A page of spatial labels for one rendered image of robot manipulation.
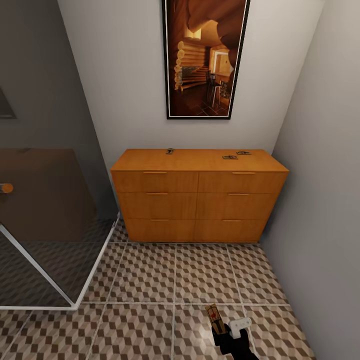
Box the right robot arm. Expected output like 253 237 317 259
211 317 259 360

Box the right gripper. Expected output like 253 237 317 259
211 323 250 360

